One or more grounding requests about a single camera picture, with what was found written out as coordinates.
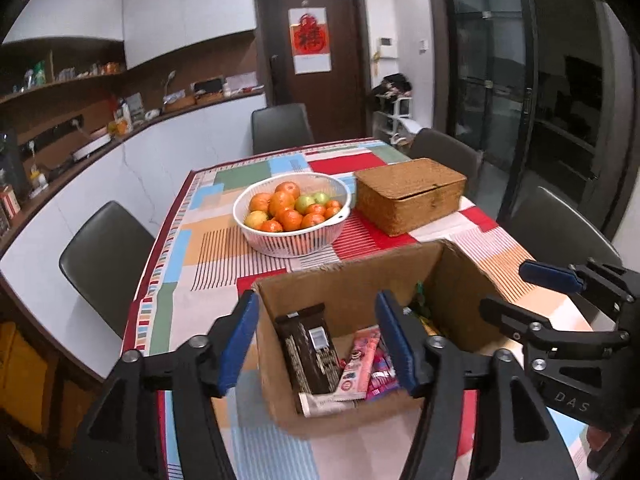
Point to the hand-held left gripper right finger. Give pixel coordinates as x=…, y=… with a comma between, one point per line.
x=395, y=345

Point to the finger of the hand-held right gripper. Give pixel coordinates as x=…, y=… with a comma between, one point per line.
x=505, y=315
x=550, y=275

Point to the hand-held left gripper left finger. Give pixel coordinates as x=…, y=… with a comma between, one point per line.
x=240, y=345

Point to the magenta snack packet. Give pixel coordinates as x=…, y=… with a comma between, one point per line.
x=380, y=377

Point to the pink snack packet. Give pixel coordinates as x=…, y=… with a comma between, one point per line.
x=360, y=360

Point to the green lollipop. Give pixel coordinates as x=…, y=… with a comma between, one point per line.
x=419, y=294

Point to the dark brown chocolate packet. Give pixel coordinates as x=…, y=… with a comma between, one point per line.
x=305, y=355

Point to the brown cardboard box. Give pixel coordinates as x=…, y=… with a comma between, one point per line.
x=350, y=285

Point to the silver snack packet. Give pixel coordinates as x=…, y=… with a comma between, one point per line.
x=325, y=404

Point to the dark grey dining chair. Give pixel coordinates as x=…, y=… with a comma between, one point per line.
x=445, y=152
x=105, y=255
x=280, y=127
x=555, y=230

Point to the white slatted fruit bowl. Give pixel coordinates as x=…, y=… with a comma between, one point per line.
x=280, y=245

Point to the colourful patchwork tablecloth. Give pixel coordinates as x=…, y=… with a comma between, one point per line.
x=215, y=240

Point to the pile of orange tangerines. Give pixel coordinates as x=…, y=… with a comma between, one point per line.
x=280, y=205

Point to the green tangerine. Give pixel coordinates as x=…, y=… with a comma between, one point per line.
x=320, y=198
x=304, y=204

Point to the woven wicker basket box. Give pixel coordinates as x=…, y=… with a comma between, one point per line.
x=410, y=180

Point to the white counter cabinet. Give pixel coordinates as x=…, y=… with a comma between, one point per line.
x=150, y=160

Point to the white shoe rack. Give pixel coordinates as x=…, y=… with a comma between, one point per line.
x=385, y=125

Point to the black framed glass door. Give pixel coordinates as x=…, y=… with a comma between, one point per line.
x=480, y=60

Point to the white flat tray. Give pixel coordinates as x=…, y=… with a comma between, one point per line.
x=92, y=147

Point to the black bag pile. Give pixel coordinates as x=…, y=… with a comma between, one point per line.
x=392, y=85

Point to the orange juice bottle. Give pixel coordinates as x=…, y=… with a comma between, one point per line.
x=120, y=122

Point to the wooden box with black lid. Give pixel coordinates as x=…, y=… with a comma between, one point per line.
x=209, y=91

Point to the red white carton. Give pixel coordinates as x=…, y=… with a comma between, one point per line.
x=9, y=202

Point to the white desk lamp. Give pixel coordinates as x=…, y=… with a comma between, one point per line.
x=170, y=80

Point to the white intercom panel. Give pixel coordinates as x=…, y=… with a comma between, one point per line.
x=387, y=47

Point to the dark brown door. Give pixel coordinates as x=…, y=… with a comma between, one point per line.
x=345, y=60

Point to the black countertop appliance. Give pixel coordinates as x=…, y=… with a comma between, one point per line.
x=11, y=165

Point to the white light switch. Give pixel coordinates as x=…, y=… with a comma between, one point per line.
x=424, y=46

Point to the wooden wall shelf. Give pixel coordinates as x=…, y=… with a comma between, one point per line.
x=150, y=77

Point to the red white wall poster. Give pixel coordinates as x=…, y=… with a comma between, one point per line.
x=310, y=35

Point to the white wall cabinet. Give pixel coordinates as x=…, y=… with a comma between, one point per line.
x=175, y=10

